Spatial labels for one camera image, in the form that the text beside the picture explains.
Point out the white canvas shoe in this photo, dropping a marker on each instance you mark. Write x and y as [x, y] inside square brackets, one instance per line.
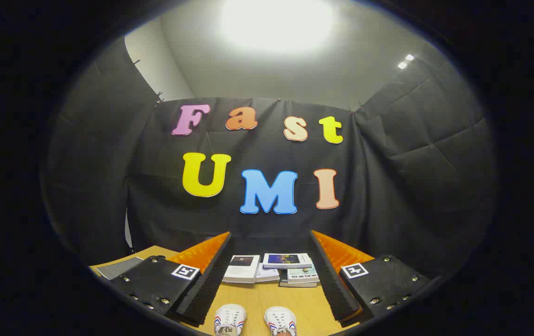
[229, 317]
[280, 318]

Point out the beige grey fabric storage box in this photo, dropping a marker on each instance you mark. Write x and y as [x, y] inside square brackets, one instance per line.
[120, 267]

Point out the book with pale teal cover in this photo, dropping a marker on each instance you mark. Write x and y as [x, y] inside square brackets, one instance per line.
[303, 275]

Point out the white book with dark photo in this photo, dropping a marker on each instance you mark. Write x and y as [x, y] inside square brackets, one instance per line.
[241, 268]

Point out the black backdrop cloth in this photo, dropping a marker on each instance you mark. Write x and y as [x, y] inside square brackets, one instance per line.
[257, 149]

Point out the book with blue picture cover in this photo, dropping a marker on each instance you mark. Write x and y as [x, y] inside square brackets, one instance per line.
[287, 259]

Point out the large ceiling light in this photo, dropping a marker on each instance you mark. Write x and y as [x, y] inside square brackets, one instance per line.
[276, 23]

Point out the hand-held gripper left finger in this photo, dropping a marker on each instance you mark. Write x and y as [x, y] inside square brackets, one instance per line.
[211, 284]

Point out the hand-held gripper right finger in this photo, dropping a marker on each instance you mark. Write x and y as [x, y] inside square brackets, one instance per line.
[332, 284]

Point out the dark grey book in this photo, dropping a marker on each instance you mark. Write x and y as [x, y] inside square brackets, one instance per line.
[295, 284]

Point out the small ceiling spot light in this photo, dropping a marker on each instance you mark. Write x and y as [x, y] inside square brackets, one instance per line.
[405, 61]

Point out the plain white book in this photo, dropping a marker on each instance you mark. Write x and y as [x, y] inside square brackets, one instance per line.
[267, 274]

